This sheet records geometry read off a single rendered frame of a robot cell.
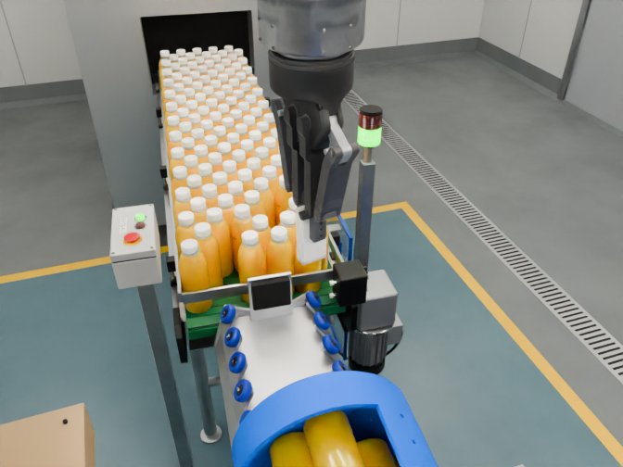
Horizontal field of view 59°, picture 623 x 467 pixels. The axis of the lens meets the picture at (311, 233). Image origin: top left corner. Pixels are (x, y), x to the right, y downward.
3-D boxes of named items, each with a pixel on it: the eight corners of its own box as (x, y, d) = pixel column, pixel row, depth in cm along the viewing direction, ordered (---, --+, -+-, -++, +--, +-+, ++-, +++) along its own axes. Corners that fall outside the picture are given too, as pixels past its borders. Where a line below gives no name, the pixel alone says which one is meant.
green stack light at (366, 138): (362, 148, 152) (362, 132, 150) (354, 138, 157) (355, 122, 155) (383, 145, 154) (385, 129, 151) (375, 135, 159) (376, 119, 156)
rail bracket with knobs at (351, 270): (332, 313, 137) (333, 282, 131) (324, 295, 143) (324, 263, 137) (370, 307, 139) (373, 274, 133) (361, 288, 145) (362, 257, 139)
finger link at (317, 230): (321, 194, 57) (336, 208, 54) (321, 233, 60) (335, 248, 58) (308, 198, 56) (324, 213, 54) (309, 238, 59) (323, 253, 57)
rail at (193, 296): (183, 304, 132) (181, 295, 130) (183, 302, 133) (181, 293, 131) (344, 277, 140) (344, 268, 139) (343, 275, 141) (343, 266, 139)
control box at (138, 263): (118, 290, 129) (108, 255, 123) (120, 240, 145) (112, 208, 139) (162, 283, 131) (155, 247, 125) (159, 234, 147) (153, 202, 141)
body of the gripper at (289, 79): (250, 37, 49) (257, 132, 55) (296, 69, 43) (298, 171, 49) (324, 24, 52) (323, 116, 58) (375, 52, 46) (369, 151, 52)
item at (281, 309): (252, 325, 130) (248, 284, 122) (250, 318, 131) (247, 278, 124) (294, 318, 132) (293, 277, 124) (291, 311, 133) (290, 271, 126)
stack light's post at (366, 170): (348, 410, 221) (362, 165, 157) (345, 401, 224) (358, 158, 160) (357, 408, 222) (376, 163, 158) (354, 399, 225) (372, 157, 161)
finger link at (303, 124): (332, 105, 52) (340, 110, 51) (331, 206, 58) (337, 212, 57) (295, 114, 50) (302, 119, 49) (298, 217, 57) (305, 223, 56)
